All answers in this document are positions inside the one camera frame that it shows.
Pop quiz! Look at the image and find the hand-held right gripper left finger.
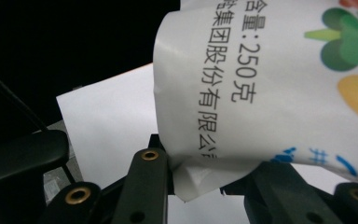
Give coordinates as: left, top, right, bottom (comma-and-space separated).
111, 147, 171, 224

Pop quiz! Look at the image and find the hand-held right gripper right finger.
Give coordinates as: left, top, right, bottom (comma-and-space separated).
222, 161, 339, 224

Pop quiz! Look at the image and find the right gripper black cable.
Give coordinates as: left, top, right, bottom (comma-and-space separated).
0, 63, 76, 185

